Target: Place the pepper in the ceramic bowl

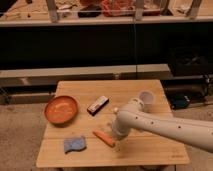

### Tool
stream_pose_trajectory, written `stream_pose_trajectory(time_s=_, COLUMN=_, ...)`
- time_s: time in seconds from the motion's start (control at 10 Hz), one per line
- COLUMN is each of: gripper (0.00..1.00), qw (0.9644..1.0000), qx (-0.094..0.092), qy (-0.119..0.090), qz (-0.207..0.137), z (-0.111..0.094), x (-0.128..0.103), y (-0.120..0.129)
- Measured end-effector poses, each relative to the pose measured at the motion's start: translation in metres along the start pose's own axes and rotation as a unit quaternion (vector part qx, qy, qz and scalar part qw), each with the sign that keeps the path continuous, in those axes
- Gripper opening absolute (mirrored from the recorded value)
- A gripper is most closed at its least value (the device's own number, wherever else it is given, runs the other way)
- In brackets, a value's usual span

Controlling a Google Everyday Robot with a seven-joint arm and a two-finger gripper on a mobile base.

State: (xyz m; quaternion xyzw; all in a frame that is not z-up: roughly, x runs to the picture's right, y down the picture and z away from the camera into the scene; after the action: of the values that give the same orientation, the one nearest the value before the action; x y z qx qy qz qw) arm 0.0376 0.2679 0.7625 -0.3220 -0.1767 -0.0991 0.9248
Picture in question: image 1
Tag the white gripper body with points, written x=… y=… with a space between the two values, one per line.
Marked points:
x=120 y=133

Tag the orange pepper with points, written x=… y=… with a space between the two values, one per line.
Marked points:
x=105 y=138

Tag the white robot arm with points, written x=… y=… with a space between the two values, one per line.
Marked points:
x=195 y=133

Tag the orange ceramic bowl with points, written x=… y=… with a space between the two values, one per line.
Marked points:
x=61 y=109

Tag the dark rectangular snack bar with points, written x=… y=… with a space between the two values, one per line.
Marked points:
x=97 y=105

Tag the wooden folding table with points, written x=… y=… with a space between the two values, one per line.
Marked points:
x=137 y=149

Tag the blue sponge cloth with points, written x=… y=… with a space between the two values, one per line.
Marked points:
x=74 y=144

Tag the translucent plastic cup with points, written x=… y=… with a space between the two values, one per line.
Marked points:
x=146 y=98

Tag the cluttered wooden shelf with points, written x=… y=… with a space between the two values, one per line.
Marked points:
x=19 y=13

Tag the grey metal bench rail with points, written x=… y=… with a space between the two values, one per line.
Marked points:
x=51 y=76

